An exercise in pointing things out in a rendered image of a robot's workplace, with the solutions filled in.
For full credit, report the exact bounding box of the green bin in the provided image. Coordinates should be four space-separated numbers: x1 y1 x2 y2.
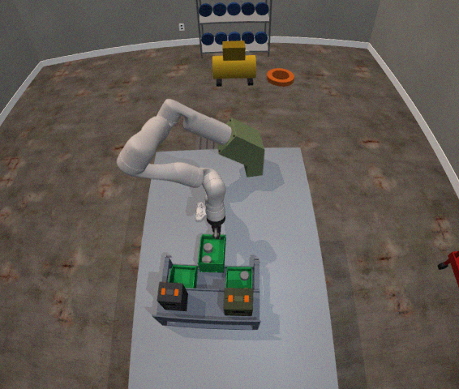
169 265 198 289
225 267 252 289
198 234 226 273

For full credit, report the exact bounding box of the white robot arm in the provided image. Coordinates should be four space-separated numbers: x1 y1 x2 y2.
117 99 231 223

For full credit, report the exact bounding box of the olive green case with orange latches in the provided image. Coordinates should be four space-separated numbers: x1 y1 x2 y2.
224 288 253 316

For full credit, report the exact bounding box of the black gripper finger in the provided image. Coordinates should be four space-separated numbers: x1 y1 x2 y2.
212 225 221 239

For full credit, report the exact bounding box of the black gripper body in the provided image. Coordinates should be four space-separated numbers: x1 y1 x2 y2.
207 217 225 231

